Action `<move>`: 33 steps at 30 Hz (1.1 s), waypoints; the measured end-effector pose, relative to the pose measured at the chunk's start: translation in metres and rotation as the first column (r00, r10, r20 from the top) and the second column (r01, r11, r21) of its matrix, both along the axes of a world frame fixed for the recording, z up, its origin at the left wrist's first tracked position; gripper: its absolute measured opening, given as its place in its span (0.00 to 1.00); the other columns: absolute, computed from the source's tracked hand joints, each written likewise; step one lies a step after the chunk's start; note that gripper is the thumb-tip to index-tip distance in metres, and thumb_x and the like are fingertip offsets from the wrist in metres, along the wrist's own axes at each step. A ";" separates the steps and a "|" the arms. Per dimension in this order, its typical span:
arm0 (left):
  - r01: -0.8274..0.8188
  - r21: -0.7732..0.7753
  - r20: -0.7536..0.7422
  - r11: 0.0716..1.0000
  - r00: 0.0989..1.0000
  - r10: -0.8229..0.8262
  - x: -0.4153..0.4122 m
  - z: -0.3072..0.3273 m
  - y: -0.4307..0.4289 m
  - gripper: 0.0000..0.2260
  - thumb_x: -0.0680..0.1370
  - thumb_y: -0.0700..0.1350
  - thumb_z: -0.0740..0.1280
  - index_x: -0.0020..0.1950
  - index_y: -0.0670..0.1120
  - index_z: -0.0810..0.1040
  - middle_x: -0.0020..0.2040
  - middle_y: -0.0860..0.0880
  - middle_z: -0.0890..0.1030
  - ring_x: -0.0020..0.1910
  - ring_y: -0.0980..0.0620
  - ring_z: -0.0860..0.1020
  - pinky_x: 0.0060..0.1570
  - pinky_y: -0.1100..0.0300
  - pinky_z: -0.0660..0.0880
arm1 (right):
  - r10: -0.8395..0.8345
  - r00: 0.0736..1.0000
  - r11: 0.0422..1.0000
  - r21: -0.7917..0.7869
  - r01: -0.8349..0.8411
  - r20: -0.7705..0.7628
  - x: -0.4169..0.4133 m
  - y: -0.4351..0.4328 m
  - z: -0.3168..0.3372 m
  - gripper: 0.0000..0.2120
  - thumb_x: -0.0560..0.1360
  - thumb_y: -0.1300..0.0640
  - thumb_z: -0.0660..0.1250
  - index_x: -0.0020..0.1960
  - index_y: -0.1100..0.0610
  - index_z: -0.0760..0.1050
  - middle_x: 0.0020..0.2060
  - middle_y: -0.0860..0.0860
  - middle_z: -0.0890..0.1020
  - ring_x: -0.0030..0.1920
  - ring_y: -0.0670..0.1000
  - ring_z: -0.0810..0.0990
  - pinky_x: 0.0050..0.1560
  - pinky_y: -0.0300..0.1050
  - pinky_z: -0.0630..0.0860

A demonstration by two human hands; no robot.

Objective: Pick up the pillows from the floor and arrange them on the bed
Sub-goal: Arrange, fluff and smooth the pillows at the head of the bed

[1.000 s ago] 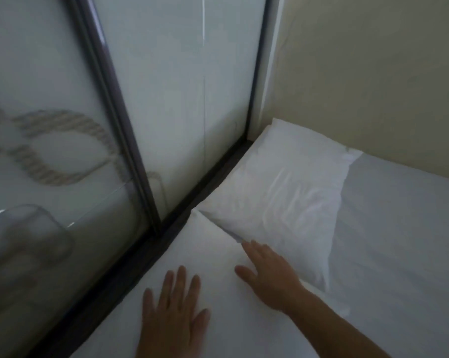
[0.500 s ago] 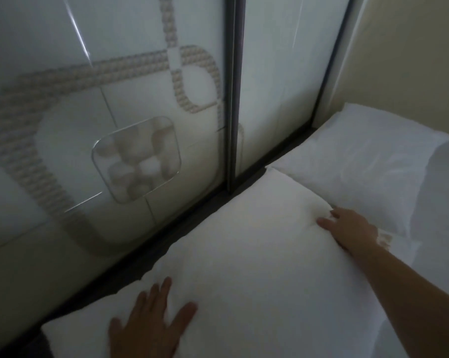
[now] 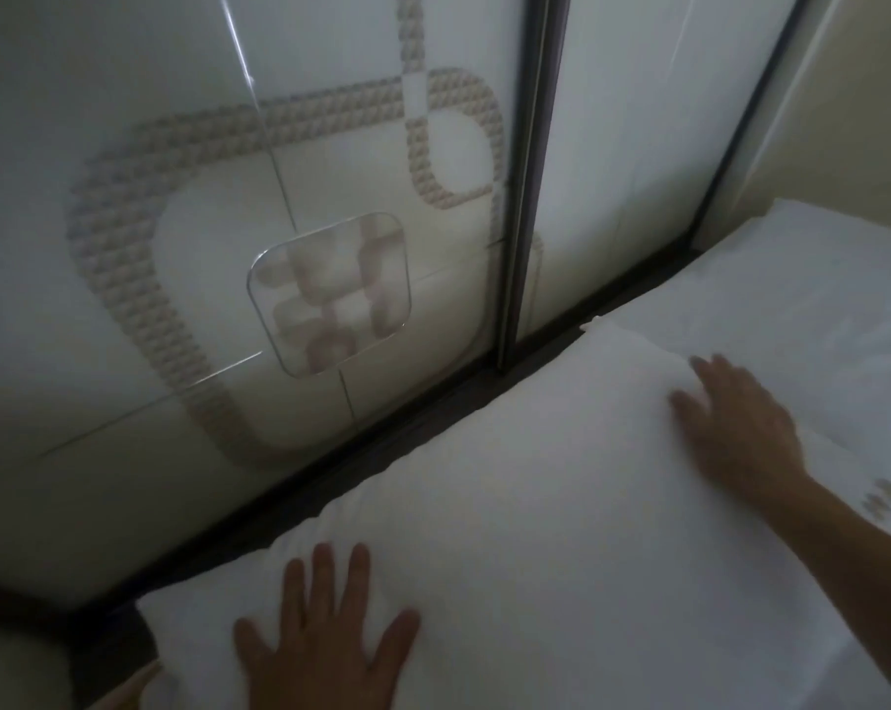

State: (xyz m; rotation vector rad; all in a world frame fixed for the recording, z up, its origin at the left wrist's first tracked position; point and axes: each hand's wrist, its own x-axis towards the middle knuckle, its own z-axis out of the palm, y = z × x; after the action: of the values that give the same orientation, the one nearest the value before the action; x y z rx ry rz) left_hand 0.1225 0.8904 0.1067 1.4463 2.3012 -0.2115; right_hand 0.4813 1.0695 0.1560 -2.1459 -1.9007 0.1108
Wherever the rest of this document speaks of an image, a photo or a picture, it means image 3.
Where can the person's left hand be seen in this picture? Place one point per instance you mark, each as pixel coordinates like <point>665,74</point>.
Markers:
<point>320,658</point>

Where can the person's right hand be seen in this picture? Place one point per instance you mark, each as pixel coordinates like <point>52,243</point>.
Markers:
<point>748,443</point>

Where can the person's right thumb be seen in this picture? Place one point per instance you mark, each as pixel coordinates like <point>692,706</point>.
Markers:
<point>686,410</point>

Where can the person's left middle finger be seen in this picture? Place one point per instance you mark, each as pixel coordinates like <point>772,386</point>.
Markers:
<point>325,584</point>

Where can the person's left little finger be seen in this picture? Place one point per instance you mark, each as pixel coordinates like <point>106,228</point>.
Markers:
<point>252,643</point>

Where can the person's left thumb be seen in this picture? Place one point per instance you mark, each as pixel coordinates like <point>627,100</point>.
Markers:
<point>400,637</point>

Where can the large white pillow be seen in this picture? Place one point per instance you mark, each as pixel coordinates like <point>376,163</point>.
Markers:
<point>549,524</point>

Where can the person's right forearm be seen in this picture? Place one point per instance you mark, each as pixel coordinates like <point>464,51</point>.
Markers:
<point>859,576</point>

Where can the white pillow with printed mark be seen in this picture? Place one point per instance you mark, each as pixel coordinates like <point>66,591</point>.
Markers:
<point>808,303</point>

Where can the plain white sliding wardrobe door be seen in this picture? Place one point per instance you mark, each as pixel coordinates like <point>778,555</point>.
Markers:
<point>623,140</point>

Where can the white patterned sliding wardrobe door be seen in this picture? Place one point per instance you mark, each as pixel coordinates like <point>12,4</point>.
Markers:
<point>194,214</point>

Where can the dark wardrobe bottom rail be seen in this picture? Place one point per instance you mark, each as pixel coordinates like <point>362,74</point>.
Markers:
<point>416,428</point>

